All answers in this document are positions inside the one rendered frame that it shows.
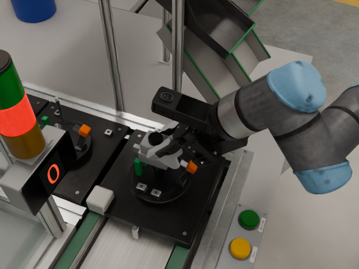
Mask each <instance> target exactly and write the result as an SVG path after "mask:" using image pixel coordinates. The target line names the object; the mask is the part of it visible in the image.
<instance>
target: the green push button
mask: <svg viewBox="0 0 359 269"><path fill-rule="evenodd" d="M240 222H241V224H242V225H243V226H244V227H246V228H255V227H256V226H257V225H258V223H259V216H258V214H257V213H256V212H255V211H253V210H245V211H243V212H242V213H241V215H240Z"/></svg>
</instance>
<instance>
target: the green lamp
mask: <svg viewBox="0 0 359 269"><path fill-rule="evenodd" d="M24 95H25V89H24V87H23V85H22V82H21V80H20V77H19V75H18V73H17V70H16V68H15V65H14V63H13V61H12V62H11V65H10V66H9V68H8V69H7V70H6V71H5V72H3V73H1V74H0V110H4V109H8V108H11V107H13V106H15V105H17V104H18V103H19V102H21V100H22V99H23V97H24Z"/></svg>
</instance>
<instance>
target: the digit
mask: <svg viewBox="0 0 359 269"><path fill-rule="evenodd" d="M64 174H65V169H64V167H63V164H62V162H61V159H60V157H59V154H58V151H56V152H55V153H54V154H53V156H52V157H51V158H50V159H49V161H48V162H47V164H46V165H45V166H44V167H43V169H42V170H41V171H40V172H39V174H38V175H39V177H40V179H41V181H42V183H43V185H44V187H45V189H46V192H47V194H48V195H49V194H50V193H51V192H52V190H53V189H54V187H55V186H56V185H57V183H58V182H59V180H60V179H61V178H62V176H63V175H64Z"/></svg>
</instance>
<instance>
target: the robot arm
mask: <svg viewBox="0 0 359 269"><path fill-rule="evenodd" d="M325 99H326V89H325V87H324V85H323V79H322V77H321V76H320V74H319V72H318V71H317V69H316V68H315V67H314V66H313V65H311V64H310V63H308V62H306V61H303V60H296V61H292V62H290V63H288V64H286V65H284V66H281V67H279V68H275V69H273V70H271V71H270V72H269V73H267V74H266V75H264V76H262V77H260V78H258V79H257V80H255V81H252V82H250V83H249V84H247V85H245V86H243V87H242V88H240V89H238V90H236V91H234V92H232V93H230V94H228V95H226V96H224V97H223V98H221V100H219V101H217V102H215V103H214V104H213V105H211V104H208V103H206V102H203V101H201V100H198V99H195V98H192V97H190V96H187V95H185V94H182V93H180V92H177V91H174V90H172V89H169V88H166V87H164V86H162V87H160V88H159V89H158V91H157V93H156V94H155V96H154V98H153V100H152V106H151V111H152V112H153V113H156V114H159V115H161V116H164V117H166V118H169V119H171V120H173V121H172V122H170V123H169V124H168V125H167V126H165V127H164V128H163V129H162V130H161V131H160V132H159V133H161V134H164V135H167V136H171V135H172V136H173V139H170V138H167V139H165V140H164V141H163V142H162V143H161V144H159V145H156V146H155V147H153V148H152V149H149V150H148V152H147V156H146V158H147V159H148V160H158V161H160V162H161V163H163V164H165V165H167V166H168V167H170V168H172V169H177V168H179V167H180V164H179V161H178V159H177V157H179V156H180V155H182V153H183V150H182V148H181V147H183V148H184V149H185V150H186V151H187V153H188V154H189V155H190V156H191V157H192V158H194V160H192V162H193V163H194V164H195V165H196V166H197V167H198V168H199V169H201V168H203V167H206V166H209V165H212V164H214V163H217V162H219V161H220V158H221V156H222V155H223V154H225V153H228V152H231V151H234V150H236V149H239V148H242V147H245V146H247V143H248V138H249V136H250V135H253V134H255V133H257V132H260V131H262V130H265V129H267V128H268V129H269V131H270V133H271V134H272V136H273V138H274V140H275V141H276V143H277V145H278V146H279V148H280V150H281V151H282V153H283V154H284V156H285V158H286V160H287V161H288V163H289V165H290V166H291V168H292V170H293V171H292V172H293V174H294V175H296V176H297V178H298V179H299V181H300V183H301V184H302V185H303V187H304V188H305V190H306V191H307V192H309V193H311V194H316V195H317V194H326V193H330V192H333V191H335V190H337V189H339V188H341V187H342V186H344V185H345V184H346V183H348V182H349V180H350V179H351V177H352V173H353V171H352V169H351V167H350V165H349V163H350V162H349V160H347V159H346V157H347V156H348V155H349V154H350V153H351V152H352V151H353V150H354V149H355V148H356V147H357V146H358V145H359V82H357V83H356V84H354V85H353V86H351V87H349V88H347V89H346V90H345V91H344V92H343V93H342V94H341V95H340V96H339V97H338V98H337V99H336V100H335V101H334V102H333V103H331V104H330V105H329V106H328V107H326V108H325V109H324V110H323V111H322V112H321V113H320V112H319V110H318V108H320V107H322V106H323V104H324V103H325ZM214 152H217V155H218V157H216V156H215V155H214ZM207 158H208V159H209V160H210V161H211V162H209V163H207V164H204V165H203V164H201V163H200V162H199V161H198V160H202V161H206V160H207Z"/></svg>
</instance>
